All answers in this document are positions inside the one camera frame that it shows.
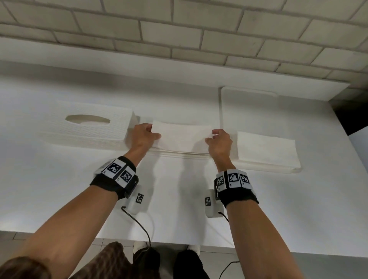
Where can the person's right hand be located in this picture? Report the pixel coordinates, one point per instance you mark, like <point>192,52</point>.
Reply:
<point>220,149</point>

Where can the person's left hand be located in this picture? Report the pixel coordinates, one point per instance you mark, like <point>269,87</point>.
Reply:
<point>140,140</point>

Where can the person's left thumb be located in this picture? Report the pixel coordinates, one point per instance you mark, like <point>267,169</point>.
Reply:
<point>153,136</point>

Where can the person's right thumb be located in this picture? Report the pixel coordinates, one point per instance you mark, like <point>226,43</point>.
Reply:
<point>209,141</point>

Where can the white paper napkin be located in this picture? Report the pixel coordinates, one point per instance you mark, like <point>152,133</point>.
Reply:
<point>184,135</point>

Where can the person's left forearm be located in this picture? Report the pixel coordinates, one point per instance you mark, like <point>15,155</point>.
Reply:
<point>69,230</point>

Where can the person's right forearm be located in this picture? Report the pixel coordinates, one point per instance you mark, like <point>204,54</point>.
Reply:
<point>258,238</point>

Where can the stack of unfolded white napkins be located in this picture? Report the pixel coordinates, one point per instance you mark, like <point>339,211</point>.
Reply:
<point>184,153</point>

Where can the white rectangular tray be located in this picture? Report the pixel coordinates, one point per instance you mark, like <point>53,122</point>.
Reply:
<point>253,109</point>

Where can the black right wristband with markers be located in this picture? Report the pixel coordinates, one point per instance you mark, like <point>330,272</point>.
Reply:
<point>234,189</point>

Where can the black wristband with markers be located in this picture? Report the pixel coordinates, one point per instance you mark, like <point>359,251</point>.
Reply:
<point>115,179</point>
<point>234,189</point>

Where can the black left wristband with markers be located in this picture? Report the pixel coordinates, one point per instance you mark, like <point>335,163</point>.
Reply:
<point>115,179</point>

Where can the stack of folded white napkins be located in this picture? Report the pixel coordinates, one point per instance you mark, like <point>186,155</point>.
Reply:
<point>267,151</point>

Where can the white perforated tissue box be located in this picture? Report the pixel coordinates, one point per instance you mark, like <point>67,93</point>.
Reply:
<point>86,132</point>

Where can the person's white right shoe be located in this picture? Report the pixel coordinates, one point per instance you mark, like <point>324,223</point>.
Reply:
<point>194,248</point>

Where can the person's black trousers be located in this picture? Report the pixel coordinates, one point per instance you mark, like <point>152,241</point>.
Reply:
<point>189,266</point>

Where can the person's brown patterned garment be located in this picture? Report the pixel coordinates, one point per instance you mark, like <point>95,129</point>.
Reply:
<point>106,263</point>

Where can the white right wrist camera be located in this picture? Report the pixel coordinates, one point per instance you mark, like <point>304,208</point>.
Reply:
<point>212,205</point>

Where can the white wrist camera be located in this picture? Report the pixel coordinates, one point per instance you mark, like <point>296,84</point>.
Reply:
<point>136,202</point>
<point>212,205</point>

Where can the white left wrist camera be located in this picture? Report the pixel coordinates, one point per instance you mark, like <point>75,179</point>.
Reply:
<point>136,202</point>

